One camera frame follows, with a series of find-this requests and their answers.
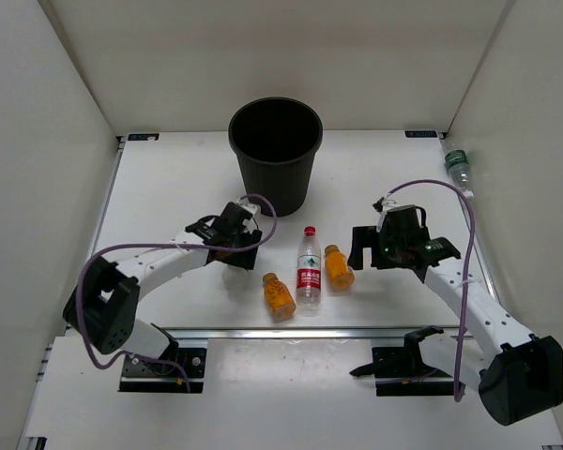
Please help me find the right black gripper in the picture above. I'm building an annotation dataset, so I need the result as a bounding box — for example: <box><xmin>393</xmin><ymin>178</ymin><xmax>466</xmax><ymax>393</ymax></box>
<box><xmin>348</xmin><ymin>226</ymin><xmax>405</xmax><ymax>271</ymax></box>

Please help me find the orange juice bottle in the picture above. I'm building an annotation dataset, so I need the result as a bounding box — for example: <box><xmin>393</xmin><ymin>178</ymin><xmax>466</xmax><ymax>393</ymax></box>
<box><xmin>325</xmin><ymin>245</ymin><xmax>355</xmax><ymax>292</ymax></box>
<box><xmin>263</xmin><ymin>273</ymin><xmax>297</xmax><ymax>322</ymax></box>

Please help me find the clear bottle red label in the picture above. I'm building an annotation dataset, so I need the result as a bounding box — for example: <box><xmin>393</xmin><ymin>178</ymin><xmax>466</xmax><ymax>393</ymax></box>
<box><xmin>296</xmin><ymin>226</ymin><xmax>322</xmax><ymax>314</ymax></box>

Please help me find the clear bottle green label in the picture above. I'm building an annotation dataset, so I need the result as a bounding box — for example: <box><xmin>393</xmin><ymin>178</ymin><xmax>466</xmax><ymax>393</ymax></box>
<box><xmin>443</xmin><ymin>139</ymin><xmax>474</xmax><ymax>199</ymax></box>

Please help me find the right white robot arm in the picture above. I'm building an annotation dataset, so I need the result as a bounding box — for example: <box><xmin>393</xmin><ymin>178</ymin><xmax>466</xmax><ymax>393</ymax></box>
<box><xmin>348</xmin><ymin>205</ymin><xmax>563</xmax><ymax>426</ymax></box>

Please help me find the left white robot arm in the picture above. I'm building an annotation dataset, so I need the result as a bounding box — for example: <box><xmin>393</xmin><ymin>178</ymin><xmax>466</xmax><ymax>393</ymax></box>
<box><xmin>63</xmin><ymin>198</ymin><xmax>267</xmax><ymax>381</ymax></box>

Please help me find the black plastic waste bin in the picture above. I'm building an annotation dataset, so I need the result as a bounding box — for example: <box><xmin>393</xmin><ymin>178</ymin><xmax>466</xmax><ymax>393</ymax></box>
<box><xmin>227</xmin><ymin>97</ymin><xmax>323</xmax><ymax>217</ymax></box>

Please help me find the right table corner label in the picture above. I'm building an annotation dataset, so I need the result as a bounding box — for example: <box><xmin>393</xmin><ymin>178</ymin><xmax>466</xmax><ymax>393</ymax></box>
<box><xmin>404</xmin><ymin>130</ymin><xmax>438</xmax><ymax>139</ymax></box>

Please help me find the table corner label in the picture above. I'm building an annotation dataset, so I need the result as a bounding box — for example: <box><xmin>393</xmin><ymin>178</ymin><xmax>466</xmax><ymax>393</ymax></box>
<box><xmin>127</xmin><ymin>133</ymin><xmax>160</xmax><ymax>142</ymax></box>
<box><xmin>404</xmin><ymin>130</ymin><xmax>438</xmax><ymax>139</ymax></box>

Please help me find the left table corner label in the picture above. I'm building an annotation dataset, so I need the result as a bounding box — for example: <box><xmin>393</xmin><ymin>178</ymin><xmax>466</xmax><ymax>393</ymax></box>
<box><xmin>127</xmin><ymin>133</ymin><xmax>160</xmax><ymax>142</ymax></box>

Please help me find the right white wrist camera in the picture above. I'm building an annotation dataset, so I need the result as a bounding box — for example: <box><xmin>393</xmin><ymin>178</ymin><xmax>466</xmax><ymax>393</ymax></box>
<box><xmin>373</xmin><ymin>197</ymin><xmax>397</xmax><ymax>222</ymax></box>

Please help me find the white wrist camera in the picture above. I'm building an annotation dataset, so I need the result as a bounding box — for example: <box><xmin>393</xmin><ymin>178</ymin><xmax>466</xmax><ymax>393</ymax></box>
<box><xmin>236</xmin><ymin>198</ymin><xmax>260</xmax><ymax>217</ymax></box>
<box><xmin>373</xmin><ymin>197</ymin><xmax>397</xmax><ymax>222</ymax></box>

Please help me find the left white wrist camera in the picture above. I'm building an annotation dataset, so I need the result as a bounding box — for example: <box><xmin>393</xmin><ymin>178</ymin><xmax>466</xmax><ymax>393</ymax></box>
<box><xmin>236</xmin><ymin>198</ymin><xmax>260</xmax><ymax>217</ymax></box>

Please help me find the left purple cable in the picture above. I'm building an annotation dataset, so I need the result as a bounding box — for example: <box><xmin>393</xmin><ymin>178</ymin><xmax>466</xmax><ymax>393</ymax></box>
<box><xmin>76</xmin><ymin>194</ymin><xmax>279</xmax><ymax>394</ymax></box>

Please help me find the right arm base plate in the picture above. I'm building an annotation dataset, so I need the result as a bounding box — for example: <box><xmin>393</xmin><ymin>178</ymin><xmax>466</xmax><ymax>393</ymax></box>
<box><xmin>372</xmin><ymin>347</ymin><xmax>453</xmax><ymax>398</ymax></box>

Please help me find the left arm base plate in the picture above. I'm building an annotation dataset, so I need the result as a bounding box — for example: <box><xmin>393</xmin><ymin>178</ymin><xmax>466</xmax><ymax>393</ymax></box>
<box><xmin>118</xmin><ymin>340</ymin><xmax>207</xmax><ymax>395</ymax></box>

